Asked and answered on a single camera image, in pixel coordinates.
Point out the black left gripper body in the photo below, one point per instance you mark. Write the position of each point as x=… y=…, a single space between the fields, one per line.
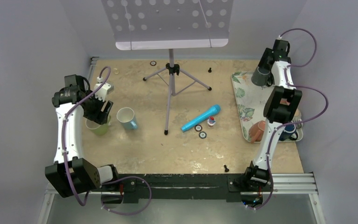
x=92 y=110

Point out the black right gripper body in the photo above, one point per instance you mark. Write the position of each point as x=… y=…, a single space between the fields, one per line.
x=267 y=52

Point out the light green mug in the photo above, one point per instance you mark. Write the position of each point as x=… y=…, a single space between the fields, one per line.
x=96 y=128

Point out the dark grey mug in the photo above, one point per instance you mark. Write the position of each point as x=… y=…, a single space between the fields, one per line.
x=262 y=77

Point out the light blue mug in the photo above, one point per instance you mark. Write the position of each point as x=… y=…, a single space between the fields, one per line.
x=126 y=117

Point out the textured salmon mug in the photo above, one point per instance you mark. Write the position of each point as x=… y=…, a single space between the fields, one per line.
x=256 y=132

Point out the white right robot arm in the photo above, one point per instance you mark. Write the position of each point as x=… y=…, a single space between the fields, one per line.
x=273 y=70

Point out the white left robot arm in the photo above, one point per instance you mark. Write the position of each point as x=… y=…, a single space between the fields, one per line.
x=73 y=103

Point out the striped grey white mug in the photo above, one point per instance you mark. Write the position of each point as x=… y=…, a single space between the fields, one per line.
x=297 y=119

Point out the navy blue mug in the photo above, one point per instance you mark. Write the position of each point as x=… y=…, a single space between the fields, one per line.
x=289 y=132

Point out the floral white serving tray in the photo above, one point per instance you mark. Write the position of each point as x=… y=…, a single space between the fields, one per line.
x=250 y=100

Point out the small cupcake figurine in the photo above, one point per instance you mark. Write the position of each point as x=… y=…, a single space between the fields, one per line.
x=211 y=122

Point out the lilac music stand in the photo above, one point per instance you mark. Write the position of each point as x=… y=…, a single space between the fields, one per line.
x=170 y=25

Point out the round black token upper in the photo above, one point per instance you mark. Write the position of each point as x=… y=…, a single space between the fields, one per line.
x=198 y=128

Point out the round black token lower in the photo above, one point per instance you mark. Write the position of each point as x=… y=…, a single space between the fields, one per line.
x=202 y=135

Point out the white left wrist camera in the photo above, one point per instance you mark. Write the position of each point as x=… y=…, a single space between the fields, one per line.
x=102 y=90

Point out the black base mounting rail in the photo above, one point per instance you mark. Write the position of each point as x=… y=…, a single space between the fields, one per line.
x=231 y=188

